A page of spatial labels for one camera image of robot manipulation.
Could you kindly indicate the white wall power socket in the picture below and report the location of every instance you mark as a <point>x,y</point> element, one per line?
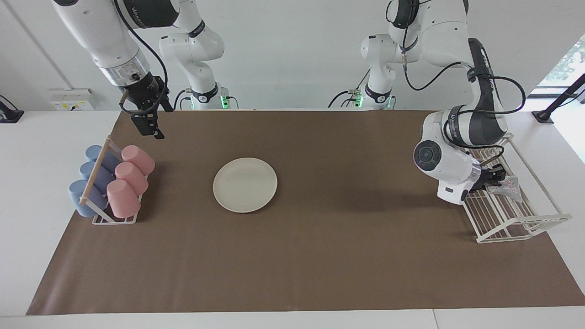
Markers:
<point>72,99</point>

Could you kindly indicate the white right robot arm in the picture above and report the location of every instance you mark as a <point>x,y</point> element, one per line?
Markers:
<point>105,36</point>

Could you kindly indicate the silver mesh sponge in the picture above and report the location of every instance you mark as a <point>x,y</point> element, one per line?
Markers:
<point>509,189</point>

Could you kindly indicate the pink plastic cup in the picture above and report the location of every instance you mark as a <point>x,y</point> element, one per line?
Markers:
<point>132,176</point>
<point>139,157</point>
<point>123,201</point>

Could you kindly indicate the cream round plate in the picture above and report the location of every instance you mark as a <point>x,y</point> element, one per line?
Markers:
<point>245,185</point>

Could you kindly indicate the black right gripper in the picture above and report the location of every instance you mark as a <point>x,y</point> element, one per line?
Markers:
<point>141,91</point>

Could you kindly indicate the bright window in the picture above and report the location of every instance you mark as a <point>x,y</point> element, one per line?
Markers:
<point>571,59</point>

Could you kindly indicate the blue plastic cup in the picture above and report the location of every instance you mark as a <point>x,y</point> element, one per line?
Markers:
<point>93,153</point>
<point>74,194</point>
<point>86,170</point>

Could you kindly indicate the black desk clamp mount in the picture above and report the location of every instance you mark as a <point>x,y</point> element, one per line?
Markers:
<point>11,114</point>

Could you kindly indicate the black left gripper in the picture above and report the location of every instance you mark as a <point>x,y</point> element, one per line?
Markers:
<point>483,178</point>

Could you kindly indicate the brown table mat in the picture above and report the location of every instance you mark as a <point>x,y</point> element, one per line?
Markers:
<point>343,251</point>

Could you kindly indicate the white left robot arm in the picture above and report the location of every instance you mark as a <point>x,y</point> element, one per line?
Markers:
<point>450,162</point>

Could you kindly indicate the cup rack with wooden rod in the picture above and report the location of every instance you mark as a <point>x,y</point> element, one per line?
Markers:
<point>96,168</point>

